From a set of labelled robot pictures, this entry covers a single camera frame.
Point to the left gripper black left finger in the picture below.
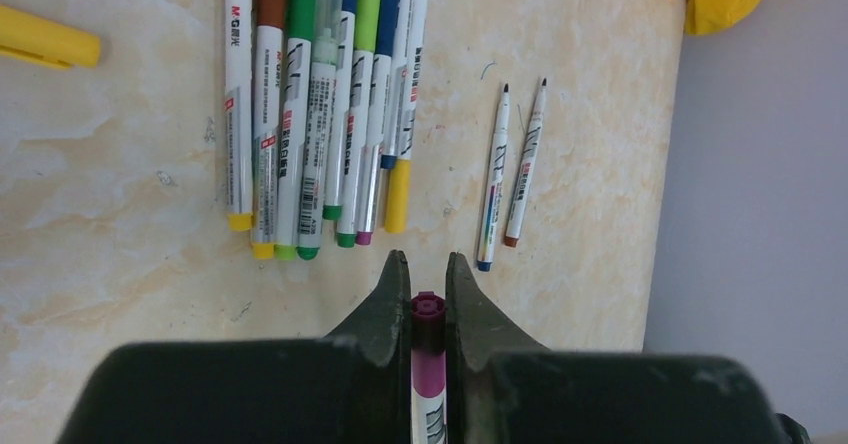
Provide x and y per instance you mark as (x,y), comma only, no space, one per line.
(352,385)

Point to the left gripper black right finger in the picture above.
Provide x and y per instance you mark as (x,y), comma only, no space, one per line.
(503,386)

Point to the yellow pen cap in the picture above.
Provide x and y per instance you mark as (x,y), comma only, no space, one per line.
(37,40)

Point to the marker, navy cap, green end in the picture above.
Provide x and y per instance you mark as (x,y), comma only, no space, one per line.
(344,36)

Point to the marker, brown cap, yellow end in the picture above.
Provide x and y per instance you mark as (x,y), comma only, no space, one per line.
(266,121)

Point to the marker, purple cap, yellow end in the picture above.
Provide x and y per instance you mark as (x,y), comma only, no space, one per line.
(237,111)

